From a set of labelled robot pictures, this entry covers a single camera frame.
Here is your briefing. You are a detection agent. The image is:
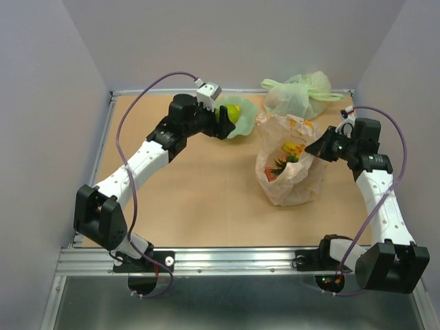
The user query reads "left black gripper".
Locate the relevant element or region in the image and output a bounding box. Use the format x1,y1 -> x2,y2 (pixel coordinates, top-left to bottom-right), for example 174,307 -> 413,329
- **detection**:
184,98 -> 236,141

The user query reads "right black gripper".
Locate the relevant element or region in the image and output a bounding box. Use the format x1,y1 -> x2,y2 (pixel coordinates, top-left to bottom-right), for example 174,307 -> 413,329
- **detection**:
304,125 -> 358,162

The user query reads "fake banana bunch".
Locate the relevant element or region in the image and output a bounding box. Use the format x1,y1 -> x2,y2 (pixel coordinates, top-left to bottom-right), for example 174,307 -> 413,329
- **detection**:
282,142 -> 305,158

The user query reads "banana print plastic bag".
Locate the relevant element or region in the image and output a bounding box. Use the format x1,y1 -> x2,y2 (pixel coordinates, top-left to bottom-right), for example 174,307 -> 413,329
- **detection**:
255,113 -> 326,206

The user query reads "fake watermelon slice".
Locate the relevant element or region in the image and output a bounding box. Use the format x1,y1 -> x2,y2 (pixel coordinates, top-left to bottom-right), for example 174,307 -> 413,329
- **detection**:
264,166 -> 283,182

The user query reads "fake pineapple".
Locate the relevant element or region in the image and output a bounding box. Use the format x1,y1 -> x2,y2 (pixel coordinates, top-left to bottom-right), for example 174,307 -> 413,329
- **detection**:
274,154 -> 300,171

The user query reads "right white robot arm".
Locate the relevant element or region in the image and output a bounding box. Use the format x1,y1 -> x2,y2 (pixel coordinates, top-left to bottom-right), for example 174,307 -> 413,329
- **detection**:
305,115 -> 430,294

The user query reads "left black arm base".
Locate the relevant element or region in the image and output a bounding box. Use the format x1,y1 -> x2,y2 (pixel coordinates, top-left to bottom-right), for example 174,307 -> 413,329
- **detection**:
109,248 -> 175,299

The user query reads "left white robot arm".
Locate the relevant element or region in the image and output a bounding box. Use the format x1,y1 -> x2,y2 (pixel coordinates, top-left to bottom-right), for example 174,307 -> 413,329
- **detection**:
74,93 -> 235,271

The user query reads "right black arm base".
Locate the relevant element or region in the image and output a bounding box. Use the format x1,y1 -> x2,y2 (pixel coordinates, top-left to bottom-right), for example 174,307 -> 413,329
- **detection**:
291,234 -> 352,296

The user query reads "fake green lime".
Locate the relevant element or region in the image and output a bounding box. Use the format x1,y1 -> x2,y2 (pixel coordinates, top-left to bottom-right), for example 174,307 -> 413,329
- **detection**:
225,104 -> 241,124

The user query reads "tied green plastic bag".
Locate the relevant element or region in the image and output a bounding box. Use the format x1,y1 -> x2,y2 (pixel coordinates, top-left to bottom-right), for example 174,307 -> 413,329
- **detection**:
261,71 -> 344,120

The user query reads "light green fruit plate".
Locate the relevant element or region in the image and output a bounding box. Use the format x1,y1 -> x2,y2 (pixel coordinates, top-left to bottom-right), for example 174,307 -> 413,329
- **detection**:
214,96 -> 259,139

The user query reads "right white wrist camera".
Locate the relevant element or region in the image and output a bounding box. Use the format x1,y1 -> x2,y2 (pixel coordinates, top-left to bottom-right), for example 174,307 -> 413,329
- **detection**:
336,106 -> 357,137

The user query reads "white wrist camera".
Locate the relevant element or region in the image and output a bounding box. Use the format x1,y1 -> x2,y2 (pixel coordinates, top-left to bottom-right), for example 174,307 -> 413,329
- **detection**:
195,78 -> 222,112
336,106 -> 357,137

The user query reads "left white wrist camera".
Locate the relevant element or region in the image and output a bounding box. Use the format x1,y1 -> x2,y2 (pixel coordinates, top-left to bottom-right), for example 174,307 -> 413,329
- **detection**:
195,78 -> 222,112

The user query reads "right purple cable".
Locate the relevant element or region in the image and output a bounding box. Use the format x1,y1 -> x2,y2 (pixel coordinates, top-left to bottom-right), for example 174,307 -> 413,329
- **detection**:
321,105 -> 409,297

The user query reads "purple cable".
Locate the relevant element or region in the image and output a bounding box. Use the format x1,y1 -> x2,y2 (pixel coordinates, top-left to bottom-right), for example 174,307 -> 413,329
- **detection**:
321,105 -> 409,297
115,71 -> 204,299

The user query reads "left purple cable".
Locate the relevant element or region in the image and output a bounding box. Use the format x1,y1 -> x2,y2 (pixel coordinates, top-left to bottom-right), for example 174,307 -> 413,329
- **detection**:
115,71 -> 204,299

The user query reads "aluminium front rail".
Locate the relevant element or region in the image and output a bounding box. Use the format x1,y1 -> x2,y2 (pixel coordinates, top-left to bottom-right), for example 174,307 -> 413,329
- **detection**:
56,245 -> 424,276

